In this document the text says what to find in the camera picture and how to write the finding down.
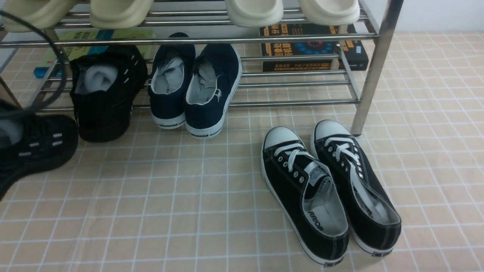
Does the black mesh sneaker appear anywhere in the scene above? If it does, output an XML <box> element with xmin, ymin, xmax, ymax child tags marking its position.
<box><xmin>0</xmin><ymin>114</ymin><xmax>79</xmax><ymax>198</ymax></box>
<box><xmin>70</xmin><ymin>45</ymin><xmax>147</xmax><ymax>143</ymax></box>

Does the steel shoe rack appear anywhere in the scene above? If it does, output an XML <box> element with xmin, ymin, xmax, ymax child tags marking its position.
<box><xmin>1</xmin><ymin>0</ymin><xmax>403</xmax><ymax>136</ymax></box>

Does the navy canvas sneaker right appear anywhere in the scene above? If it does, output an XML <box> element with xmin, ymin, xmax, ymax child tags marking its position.
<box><xmin>185</xmin><ymin>44</ymin><xmax>242</xmax><ymax>139</ymax></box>

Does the navy canvas sneaker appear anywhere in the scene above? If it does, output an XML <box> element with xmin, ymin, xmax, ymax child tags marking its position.
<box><xmin>185</xmin><ymin>44</ymin><xmax>242</xmax><ymax>139</ymax></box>
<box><xmin>147</xmin><ymin>44</ymin><xmax>197</xmax><ymax>130</ymax></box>

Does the black canvas sneaker left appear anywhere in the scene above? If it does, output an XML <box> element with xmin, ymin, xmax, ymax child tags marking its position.
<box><xmin>261</xmin><ymin>126</ymin><xmax>349</xmax><ymax>267</ymax></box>

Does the black canvas sneaker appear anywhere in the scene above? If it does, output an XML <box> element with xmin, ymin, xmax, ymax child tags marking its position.
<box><xmin>261</xmin><ymin>126</ymin><xmax>349</xmax><ymax>267</ymax></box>
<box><xmin>310</xmin><ymin>119</ymin><xmax>402</xmax><ymax>257</ymax></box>

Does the navy canvas sneaker left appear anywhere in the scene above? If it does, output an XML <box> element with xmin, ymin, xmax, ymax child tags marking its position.
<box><xmin>147</xmin><ymin>44</ymin><xmax>197</xmax><ymax>130</ymax></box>

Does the beige checked floor mat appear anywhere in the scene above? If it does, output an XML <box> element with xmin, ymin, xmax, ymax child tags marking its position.
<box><xmin>1</xmin><ymin>32</ymin><xmax>484</xmax><ymax>272</ymax></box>

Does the cream foam slipper left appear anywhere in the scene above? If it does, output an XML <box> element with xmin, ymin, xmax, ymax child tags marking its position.
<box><xmin>225</xmin><ymin>0</ymin><xmax>284</xmax><ymax>27</ymax></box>

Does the cream foam slipper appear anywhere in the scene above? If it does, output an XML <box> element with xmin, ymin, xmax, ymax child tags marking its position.
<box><xmin>225</xmin><ymin>0</ymin><xmax>284</xmax><ymax>27</ymax></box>
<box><xmin>298</xmin><ymin>0</ymin><xmax>361</xmax><ymax>26</ymax></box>

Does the black book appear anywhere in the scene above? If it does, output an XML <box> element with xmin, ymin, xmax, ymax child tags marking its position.
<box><xmin>259</xmin><ymin>23</ymin><xmax>369</xmax><ymax>72</ymax></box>

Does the cream foam slipper right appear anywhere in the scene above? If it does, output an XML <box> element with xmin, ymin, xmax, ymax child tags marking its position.
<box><xmin>298</xmin><ymin>0</ymin><xmax>361</xmax><ymax>26</ymax></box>

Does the black canvas sneaker right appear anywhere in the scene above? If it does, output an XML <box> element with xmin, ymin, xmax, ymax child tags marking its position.
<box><xmin>310</xmin><ymin>119</ymin><xmax>402</xmax><ymax>257</ymax></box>

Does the olive foam slipper right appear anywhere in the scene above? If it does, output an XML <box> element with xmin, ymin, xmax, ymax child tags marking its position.
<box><xmin>90</xmin><ymin>0</ymin><xmax>154</xmax><ymax>29</ymax></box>

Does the olive foam slipper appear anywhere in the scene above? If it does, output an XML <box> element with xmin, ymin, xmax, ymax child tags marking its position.
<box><xmin>3</xmin><ymin>0</ymin><xmax>79</xmax><ymax>29</ymax></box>
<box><xmin>90</xmin><ymin>0</ymin><xmax>154</xmax><ymax>29</ymax></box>

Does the olive foam slipper left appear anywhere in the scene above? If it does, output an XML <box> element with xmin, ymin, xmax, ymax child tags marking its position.
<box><xmin>3</xmin><ymin>0</ymin><xmax>79</xmax><ymax>29</ymax></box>

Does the black cable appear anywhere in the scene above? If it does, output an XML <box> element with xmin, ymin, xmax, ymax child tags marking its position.
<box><xmin>0</xmin><ymin>10</ymin><xmax>68</xmax><ymax>116</ymax></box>

